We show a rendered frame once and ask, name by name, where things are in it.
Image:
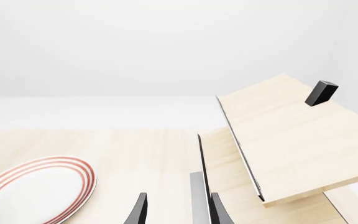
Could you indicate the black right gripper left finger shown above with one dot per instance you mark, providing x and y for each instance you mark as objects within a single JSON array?
[{"x": 138, "y": 212}]

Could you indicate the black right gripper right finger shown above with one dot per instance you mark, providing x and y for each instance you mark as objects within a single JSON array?
[{"x": 218, "y": 213}]

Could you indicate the pale wooden drawer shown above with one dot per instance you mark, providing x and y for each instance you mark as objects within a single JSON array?
[{"x": 225, "y": 168}]

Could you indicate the pale wooden cabinet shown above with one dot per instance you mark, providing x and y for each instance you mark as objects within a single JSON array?
[{"x": 294, "y": 144}]

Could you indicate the white plate with red rings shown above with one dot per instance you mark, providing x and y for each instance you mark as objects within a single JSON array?
[{"x": 33, "y": 193}]

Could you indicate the small black block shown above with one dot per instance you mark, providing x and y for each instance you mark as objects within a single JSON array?
[{"x": 320, "y": 93}]

